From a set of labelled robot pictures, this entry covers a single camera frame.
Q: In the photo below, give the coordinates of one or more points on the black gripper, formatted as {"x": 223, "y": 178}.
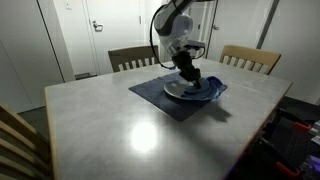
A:
{"x": 186, "y": 65}

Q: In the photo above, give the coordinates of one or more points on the blue cloth towel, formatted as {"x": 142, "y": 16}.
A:
{"x": 205, "y": 91}

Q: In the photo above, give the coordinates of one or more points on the white round plate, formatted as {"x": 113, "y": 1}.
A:
{"x": 176, "y": 89}

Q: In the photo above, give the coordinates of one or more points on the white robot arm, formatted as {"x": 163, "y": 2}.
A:
{"x": 173, "y": 25}

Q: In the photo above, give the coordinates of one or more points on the dark blue placemat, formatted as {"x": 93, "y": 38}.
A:
{"x": 153, "y": 95}

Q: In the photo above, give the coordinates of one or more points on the light wooden chair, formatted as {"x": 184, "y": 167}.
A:
{"x": 248, "y": 55}

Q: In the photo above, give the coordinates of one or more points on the silver door knob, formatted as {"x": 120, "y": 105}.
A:
{"x": 215, "y": 27}

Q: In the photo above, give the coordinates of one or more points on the white door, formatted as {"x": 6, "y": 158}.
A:
{"x": 235, "y": 26}
{"x": 116, "y": 36}

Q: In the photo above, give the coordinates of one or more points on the dark brown wooden chair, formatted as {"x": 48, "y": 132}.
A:
{"x": 133, "y": 55}

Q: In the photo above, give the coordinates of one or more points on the slatted wooden chair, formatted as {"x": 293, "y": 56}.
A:
{"x": 20, "y": 143}

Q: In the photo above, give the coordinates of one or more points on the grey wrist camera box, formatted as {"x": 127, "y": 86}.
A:
{"x": 196, "y": 44}

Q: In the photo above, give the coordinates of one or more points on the white wall switch plate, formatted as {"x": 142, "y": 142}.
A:
{"x": 68, "y": 5}

